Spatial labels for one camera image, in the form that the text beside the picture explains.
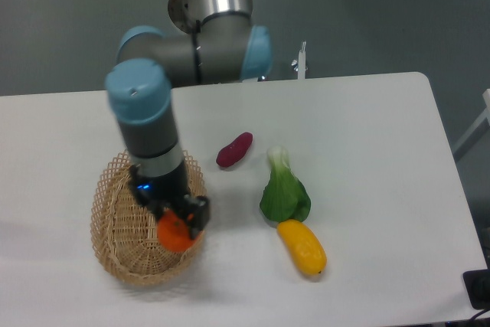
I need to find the woven wicker basket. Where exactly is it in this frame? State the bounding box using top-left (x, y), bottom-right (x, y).
top-left (90, 151), bottom-right (204, 286)

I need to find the black device at table corner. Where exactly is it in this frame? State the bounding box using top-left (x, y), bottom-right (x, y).
top-left (462, 269), bottom-right (489, 310)

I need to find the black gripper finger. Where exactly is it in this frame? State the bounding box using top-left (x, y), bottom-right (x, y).
top-left (179, 195), bottom-right (211, 239)

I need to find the orange fruit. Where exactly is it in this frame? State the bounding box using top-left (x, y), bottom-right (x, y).
top-left (157, 209), bottom-right (203, 253)

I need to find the yellow mango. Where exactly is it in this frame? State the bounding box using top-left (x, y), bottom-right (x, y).
top-left (276, 219), bottom-right (328, 276)

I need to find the white bracket with bolt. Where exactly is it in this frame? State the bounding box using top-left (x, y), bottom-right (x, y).
top-left (291, 41), bottom-right (308, 80)

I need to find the green bok choy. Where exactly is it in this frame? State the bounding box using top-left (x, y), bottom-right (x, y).
top-left (260, 146), bottom-right (311, 223)

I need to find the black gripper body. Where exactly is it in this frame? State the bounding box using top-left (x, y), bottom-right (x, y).
top-left (129, 160), bottom-right (191, 223)

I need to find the white frame at right edge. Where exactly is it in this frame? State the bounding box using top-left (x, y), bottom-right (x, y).
top-left (452, 89), bottom-right (489, 162)

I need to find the purple sweet potato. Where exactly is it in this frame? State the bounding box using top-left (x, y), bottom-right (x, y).
top-left (216, 132), bottom-right (253, 168)

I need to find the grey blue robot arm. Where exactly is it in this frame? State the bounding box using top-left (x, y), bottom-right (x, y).
top-left (105, 0), bottom-right (272, 239)

